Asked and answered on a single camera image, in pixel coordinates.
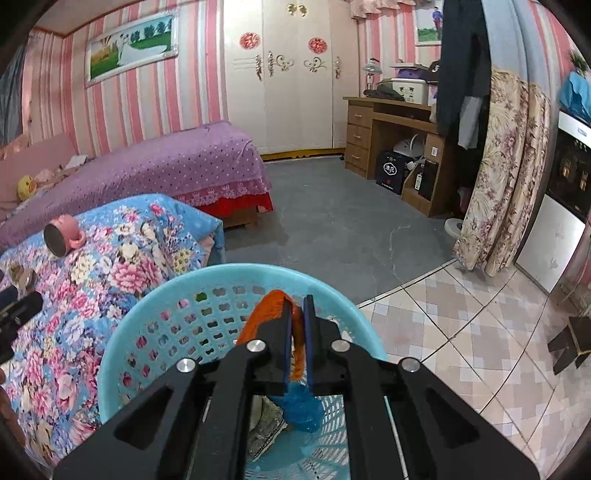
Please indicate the white storage box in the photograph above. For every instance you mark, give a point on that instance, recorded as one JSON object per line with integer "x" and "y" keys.
{"x": 408, "y": 92}

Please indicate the brown dried husk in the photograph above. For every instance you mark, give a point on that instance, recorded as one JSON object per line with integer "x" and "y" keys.
{"x": 21, "y": 277}

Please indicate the pink plush toy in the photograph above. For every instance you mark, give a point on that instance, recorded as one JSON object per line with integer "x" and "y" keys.
{"x": 46, "y": 176}

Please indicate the desk lamp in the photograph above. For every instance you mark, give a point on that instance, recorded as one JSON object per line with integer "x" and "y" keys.
{"x": 371, "y": 74}

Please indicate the cream wardrobe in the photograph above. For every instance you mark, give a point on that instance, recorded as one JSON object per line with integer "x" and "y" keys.
{"x": 286, "y": 101}

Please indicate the wooden desk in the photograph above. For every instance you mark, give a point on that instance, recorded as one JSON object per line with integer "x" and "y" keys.
{"x": 360, "y": 134}

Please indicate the framed landscape picture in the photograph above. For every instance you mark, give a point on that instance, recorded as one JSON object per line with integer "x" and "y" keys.
{"x": 131, "y": 46}

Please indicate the red round decal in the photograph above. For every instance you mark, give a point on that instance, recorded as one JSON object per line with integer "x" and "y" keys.
{"x": 249, "y": 40}
{"x": 317, "y": 45}

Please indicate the pink cup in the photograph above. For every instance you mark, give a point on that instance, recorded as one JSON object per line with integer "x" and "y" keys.
{"x": 64, "y": 233}

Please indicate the floral door curtain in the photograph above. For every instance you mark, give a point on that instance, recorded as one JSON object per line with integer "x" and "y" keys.
{"x": 503, "y": 175}

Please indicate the purple bag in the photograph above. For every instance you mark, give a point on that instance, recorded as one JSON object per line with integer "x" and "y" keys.
{"x": 413, "y": 73}

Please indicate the wall poster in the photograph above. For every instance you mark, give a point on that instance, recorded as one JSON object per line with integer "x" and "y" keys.
{"x": 427, "y": 23}

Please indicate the black gift box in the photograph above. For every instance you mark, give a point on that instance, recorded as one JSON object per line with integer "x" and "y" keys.
{"x": 392, "y": 173}

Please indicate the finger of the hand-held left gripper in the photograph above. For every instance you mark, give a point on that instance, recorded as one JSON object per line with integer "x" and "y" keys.
{"x": 18, "y": 314}

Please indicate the black stool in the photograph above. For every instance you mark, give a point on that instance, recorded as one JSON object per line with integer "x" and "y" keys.
{"x": 570, "y": 341}

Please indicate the white water dispenser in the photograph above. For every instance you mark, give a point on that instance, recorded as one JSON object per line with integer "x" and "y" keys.
{"x": 558, "y": 221}

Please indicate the tall black box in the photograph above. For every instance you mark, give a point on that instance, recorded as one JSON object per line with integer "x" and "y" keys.
{"x": 427, "y": 177}

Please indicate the floral blanket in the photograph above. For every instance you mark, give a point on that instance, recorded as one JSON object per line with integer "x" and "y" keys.
{"x": 115, "y": 258}

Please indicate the white fan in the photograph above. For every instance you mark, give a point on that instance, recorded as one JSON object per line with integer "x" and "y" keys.
{"x": 413, "y": 147}

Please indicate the purple bed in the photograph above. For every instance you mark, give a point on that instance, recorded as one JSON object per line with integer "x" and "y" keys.
{"x": 161, "y": 161}

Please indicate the teal plastic basket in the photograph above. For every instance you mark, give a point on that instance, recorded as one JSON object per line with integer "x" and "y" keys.
{"x": 184, "y": 314}

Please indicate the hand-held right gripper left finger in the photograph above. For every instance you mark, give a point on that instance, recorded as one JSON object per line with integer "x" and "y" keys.
{"x": 284, "y": 346}

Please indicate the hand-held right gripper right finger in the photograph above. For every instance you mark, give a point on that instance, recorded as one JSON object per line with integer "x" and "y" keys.
{"x": 314, "y": 350}

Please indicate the pink curtain valance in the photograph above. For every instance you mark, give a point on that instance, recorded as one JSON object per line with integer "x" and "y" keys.
{"x": 383, "y": 7}

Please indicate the hanging dark clothes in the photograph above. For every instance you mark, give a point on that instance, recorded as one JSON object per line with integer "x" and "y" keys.
{"x": 461, "y": 69}

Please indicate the dark clothes pile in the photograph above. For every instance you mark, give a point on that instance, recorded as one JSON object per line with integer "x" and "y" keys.
{"x": 388, "y": 93}

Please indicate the yellow duck plush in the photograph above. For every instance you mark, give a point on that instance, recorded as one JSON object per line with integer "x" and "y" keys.
{"x": 27, "y": 187}

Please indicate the dark grey window cloth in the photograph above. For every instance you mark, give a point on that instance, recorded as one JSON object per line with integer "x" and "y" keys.
{"x": 9, "y": 101}

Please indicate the white round floor stand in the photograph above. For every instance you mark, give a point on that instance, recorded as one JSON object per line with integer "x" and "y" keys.
{"x": 455, "y": 227}

